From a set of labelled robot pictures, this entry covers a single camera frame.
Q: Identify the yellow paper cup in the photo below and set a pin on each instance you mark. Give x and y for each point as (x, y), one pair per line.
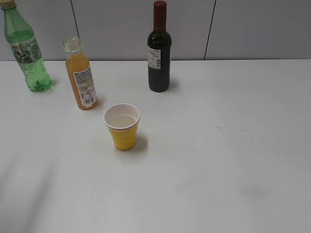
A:
(122, 121)

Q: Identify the orange juice bottle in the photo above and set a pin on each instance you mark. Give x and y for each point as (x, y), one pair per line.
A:
(79, 72)

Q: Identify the dark red wine bottle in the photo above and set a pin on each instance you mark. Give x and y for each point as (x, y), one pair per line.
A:
(159, 50)

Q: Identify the green plastic soda bottle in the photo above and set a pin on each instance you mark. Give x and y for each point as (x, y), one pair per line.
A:
(25, 49)

